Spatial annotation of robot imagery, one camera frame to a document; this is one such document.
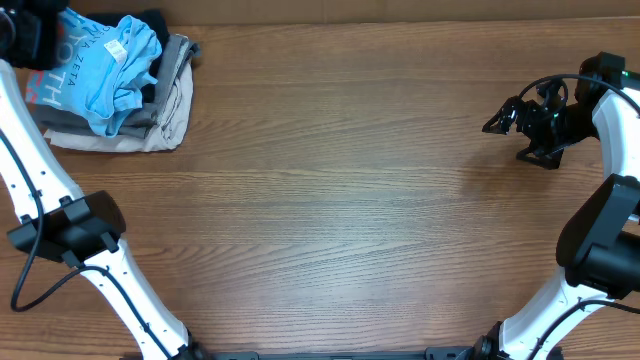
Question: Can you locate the light blue printed t-shirt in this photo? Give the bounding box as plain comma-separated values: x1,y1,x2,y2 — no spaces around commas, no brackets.
25,8,162,137

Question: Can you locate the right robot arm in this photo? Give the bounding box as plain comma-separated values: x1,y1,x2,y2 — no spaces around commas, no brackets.
460,52,639,359

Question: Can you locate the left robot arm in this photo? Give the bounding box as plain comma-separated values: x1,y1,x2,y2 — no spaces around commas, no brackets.
1,1,207,359

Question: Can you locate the folded grey garment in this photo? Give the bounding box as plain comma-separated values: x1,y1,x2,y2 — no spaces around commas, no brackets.
31,34,200,139

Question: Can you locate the folded beige garment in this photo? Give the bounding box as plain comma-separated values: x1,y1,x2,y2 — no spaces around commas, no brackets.
44,62,194,153

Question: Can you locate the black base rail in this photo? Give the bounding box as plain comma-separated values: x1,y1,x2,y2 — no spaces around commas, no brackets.
175,346,473,360

